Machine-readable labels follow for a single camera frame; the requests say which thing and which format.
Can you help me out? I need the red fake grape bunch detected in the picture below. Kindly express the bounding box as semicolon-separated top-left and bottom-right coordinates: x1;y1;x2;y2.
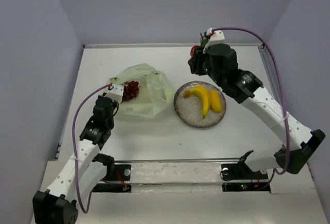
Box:
122;81;139;102

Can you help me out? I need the yellow fake banana bunch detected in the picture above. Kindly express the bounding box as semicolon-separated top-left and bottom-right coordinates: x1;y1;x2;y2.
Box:
183;85;222;118

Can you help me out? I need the light green plastic bag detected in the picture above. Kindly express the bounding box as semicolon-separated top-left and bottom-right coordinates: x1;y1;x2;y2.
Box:
107;63;174;120

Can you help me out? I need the red fake cherry cluster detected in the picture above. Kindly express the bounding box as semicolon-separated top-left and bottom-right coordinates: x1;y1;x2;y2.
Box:
190;45;198;57

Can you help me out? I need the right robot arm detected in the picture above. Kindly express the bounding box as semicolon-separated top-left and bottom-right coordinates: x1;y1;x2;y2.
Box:
188;43;325;179

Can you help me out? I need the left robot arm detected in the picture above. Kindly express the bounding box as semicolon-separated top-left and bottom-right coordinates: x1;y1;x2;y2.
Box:
32;95;119;223

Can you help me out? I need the speckled ceramic plate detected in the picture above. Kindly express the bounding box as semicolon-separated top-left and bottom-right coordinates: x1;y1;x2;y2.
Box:
173;81;226;129

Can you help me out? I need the white front board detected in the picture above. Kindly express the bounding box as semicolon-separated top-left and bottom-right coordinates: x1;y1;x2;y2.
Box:
68;163;327;223

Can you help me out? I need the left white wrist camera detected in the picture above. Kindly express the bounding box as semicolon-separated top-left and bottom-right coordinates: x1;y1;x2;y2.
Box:
105;84;124;103

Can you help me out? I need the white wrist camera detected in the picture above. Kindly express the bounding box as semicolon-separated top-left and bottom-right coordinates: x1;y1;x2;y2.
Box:
201;28;225;54
105;84;124;103

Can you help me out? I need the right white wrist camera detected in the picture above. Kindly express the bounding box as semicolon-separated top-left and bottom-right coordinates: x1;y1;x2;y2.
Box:
201;28;225;54

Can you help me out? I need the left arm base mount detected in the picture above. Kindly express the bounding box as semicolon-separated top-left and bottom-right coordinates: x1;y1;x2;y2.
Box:
95;164;131;193

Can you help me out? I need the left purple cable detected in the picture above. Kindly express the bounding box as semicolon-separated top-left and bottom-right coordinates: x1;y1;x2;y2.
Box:
72;83;114;214

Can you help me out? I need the purple cable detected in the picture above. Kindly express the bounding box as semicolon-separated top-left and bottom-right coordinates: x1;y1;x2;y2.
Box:
212;27;291;175
72;83;114;214

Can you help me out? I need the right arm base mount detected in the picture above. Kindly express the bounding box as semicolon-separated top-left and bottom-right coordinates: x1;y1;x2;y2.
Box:
219;163;271;192

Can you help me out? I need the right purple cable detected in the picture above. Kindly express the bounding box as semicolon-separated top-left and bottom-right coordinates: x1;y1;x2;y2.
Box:
212;27;291;175

